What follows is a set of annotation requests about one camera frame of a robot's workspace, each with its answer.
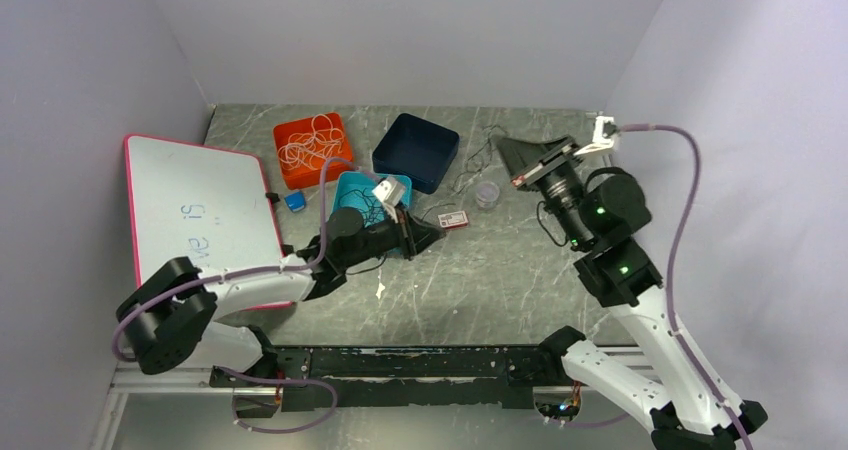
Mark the clear paperclip container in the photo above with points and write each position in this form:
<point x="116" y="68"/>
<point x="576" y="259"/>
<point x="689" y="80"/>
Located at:
<point x="487" y="195"/>

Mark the orange plastic box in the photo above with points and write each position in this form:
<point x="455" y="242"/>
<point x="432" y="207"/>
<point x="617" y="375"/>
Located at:
<point x="303" y="146"/>

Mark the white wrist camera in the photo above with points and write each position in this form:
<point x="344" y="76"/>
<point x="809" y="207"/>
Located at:
<point x="389" y="192"/>
<point x="604" y="139"/>

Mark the blue whiteboard eraser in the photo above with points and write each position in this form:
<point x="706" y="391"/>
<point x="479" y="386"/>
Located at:
<point x="295" y="201"/>

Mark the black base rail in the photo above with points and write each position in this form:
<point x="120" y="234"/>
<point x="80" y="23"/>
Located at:
<point x="510" y="376"/>

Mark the red white small box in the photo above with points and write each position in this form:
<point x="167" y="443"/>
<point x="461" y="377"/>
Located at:
<point x="453" y="220"/>

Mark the pink framed whiteboard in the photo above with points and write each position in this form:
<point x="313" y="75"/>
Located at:
<point x="206" y="204"/>

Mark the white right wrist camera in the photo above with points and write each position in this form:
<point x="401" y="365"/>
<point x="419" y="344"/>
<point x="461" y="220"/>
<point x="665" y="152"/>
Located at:
<point x="604" y="139"/>

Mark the dark blue plastic box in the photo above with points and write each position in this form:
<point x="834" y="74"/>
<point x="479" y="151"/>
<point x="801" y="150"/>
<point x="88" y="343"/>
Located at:
<point x="418" y="149"/>

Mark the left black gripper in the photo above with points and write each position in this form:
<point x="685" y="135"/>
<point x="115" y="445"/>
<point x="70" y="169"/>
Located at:
<point x="413" y="236"/>

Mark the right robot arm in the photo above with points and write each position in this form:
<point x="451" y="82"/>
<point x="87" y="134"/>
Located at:
<point x="689" y="406"/>

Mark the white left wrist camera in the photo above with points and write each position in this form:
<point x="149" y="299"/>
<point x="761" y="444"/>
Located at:
<point x="389" y="192"/>

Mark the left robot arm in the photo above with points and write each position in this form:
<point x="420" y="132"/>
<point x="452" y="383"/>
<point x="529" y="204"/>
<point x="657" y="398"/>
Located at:
<point x="173" y="318"/>

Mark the light blue plastic box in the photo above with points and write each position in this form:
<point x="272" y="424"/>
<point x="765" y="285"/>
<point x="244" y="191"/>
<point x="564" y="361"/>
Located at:
<point x="354" y="206"/>

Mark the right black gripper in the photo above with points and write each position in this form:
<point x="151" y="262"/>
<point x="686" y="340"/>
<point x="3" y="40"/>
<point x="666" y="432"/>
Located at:
<point x="524" y="159"/>

